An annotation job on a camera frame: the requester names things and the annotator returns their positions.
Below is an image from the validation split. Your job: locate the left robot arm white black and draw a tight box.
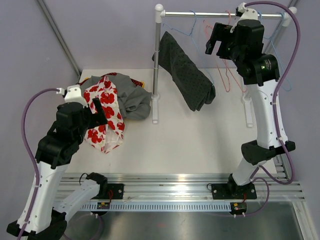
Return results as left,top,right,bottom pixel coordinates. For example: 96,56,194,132
6,98,109,240

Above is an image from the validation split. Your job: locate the dark grey dotted skirt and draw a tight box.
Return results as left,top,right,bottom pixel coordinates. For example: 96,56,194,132
152,31,216,112

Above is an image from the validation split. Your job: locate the white slotted cable duct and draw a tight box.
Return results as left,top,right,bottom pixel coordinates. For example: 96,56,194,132
80,202,231,212

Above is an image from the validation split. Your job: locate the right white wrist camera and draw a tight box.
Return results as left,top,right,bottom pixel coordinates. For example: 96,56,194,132
230,2,258,33

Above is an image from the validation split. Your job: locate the aluminium rail base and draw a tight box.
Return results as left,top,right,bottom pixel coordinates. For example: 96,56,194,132
53,172,307,203

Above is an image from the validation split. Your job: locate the white red floral skirt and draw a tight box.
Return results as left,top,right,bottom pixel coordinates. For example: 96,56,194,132
82,75,125,154

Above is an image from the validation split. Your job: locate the silver white clothes rack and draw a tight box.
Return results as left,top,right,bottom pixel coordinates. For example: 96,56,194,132
151,0,300,128

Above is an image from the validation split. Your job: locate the black mounting plate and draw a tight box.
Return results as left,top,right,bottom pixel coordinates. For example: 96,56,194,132
97,183,125,200
211,183,257,200

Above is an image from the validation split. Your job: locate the plain grey skirt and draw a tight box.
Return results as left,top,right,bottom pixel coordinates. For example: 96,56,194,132
77,74,153,122

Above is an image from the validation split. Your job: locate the pink hanger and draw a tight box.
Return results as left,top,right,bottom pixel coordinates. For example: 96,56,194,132
203,19,232,93
225,10,248,93

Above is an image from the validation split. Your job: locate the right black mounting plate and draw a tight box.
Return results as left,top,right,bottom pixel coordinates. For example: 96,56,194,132
211,183,257,200

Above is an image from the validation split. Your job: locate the red white polka-dot skirt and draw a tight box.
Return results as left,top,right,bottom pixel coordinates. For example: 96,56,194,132
103,72,141,87

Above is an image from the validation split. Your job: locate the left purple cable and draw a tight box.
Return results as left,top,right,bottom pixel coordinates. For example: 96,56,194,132
16,87,104,240

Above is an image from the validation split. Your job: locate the yellow plastic tray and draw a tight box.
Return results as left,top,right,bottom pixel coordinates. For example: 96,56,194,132
79,76,145,89

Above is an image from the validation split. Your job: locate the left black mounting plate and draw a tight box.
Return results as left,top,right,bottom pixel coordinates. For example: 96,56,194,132
97,183,125,200

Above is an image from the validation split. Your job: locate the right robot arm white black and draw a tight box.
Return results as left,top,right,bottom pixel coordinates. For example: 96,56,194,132
205,19,296,200

